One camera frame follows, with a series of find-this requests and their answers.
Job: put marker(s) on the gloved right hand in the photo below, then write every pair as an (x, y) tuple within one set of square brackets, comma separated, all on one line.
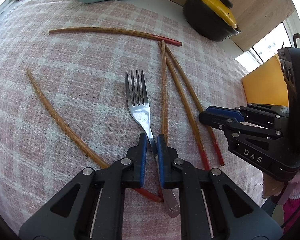
[(272, 187)]

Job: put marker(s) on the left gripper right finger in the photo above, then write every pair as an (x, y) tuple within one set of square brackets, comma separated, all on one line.
[(212, 206)]

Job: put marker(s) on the wooden chopstick four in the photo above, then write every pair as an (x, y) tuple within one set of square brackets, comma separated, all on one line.
[(173, 64)]

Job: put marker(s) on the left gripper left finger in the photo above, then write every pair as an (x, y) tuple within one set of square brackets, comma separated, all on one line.
[(90, 206)]

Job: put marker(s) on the pink plaid cloth mat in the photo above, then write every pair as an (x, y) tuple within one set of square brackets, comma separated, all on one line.
[(83, 77)]

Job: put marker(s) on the steel fork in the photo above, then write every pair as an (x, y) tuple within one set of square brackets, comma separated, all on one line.
[(139, 108)]

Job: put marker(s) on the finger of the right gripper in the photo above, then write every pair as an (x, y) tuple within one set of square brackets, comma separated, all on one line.
[(233, 124), (248, 113)]

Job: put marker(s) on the wooden chopstick two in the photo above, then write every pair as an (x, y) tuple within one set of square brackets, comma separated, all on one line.
[(164, 93)]

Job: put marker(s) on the yellow plastic utensil container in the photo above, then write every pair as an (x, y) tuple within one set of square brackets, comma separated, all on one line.
[(266, 85)]

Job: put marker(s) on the red chopstick horizontal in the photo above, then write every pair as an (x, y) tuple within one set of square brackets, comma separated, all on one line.
[(118, 31)]

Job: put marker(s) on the black pot yellow lid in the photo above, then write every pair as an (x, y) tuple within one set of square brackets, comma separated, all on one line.
[(212, 19)]

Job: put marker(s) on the long curved wooden chopstick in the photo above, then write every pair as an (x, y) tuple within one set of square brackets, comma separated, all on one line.
[(98, 160)]

